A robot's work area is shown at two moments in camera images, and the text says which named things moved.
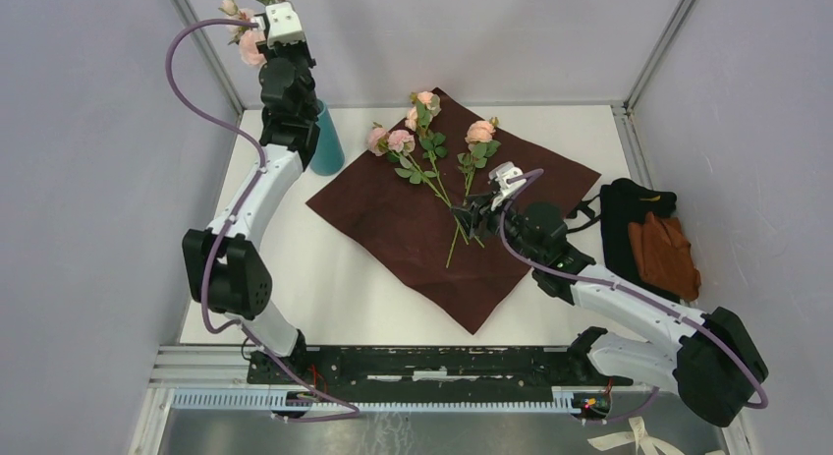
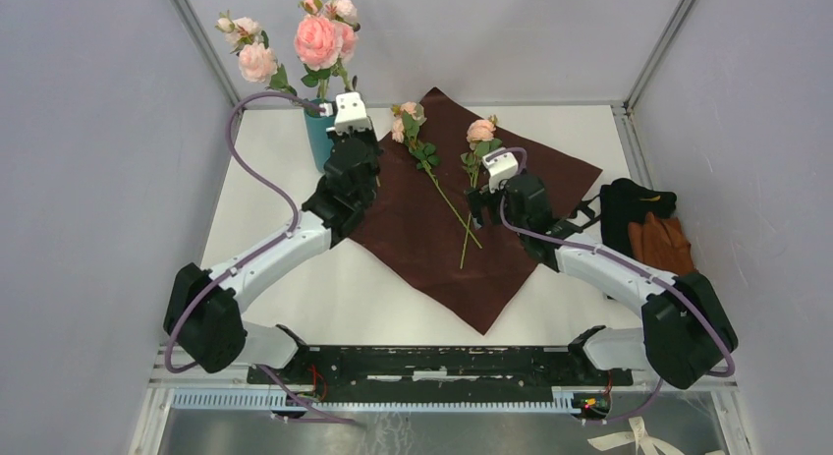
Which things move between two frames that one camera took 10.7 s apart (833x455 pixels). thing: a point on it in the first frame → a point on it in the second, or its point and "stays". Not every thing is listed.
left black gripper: [278, 48] → [360, 134]
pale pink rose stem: [425, 104] → [406, 120]
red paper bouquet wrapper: [451, 160] stays
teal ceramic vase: [328, 157] stays
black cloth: [623, 202] stays
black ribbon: [589, 213] stays
